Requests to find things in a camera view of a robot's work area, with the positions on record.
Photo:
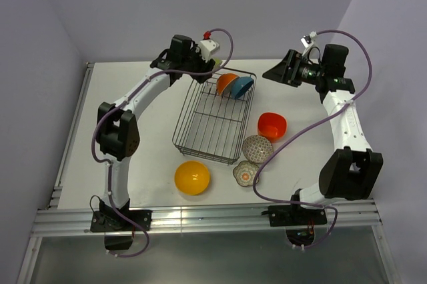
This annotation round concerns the patterned round bowl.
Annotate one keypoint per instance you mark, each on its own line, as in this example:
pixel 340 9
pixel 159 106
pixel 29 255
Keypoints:
pixel 257 149

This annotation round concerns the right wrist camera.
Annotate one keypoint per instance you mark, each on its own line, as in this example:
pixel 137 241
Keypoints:
pixel 309 43

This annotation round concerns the white square bowl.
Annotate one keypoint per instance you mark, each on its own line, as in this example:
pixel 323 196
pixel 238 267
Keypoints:
pixel 217 61

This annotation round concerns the red orange square bowl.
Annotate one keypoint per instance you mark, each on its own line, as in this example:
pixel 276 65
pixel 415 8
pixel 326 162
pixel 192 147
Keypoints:
pixel 272 126

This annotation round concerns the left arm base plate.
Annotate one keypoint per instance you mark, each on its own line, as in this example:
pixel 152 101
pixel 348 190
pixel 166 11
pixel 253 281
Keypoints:
pixel 102 223

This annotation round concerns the blue ceramic bowl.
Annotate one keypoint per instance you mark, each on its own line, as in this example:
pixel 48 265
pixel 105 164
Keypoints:
pixel 241 86

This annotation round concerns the yellow round bowl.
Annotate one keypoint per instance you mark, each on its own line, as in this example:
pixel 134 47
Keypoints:
pixel 192 178

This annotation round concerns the flower shaped patterned dish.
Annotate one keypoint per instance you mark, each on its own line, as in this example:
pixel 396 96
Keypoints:
pixel 244 173

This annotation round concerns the orange white round bowl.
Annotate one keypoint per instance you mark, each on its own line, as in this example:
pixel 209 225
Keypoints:
pixel 225 83

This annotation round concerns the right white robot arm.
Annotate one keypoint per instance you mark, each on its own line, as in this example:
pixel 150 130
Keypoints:
pixel 353 168

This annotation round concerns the black wire dish rack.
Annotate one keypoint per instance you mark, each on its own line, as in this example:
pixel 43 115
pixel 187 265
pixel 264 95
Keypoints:
pixel 210 126

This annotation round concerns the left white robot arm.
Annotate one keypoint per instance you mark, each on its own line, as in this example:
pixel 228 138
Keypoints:
pixel 116 136

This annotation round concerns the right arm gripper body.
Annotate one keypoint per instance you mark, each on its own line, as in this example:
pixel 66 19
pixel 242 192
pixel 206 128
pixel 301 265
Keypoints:
pixel 311 72

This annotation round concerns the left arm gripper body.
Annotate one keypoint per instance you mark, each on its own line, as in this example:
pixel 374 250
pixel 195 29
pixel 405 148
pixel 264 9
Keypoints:
pixel 195 62

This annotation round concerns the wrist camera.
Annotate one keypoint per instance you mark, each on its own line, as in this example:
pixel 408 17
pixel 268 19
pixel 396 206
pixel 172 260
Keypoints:
pixel 208 47
pixel 309 43

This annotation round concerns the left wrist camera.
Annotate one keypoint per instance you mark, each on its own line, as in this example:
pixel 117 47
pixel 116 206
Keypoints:
pixel 208 47

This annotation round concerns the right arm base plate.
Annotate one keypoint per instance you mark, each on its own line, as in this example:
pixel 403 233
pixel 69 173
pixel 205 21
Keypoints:
pixel 294 215

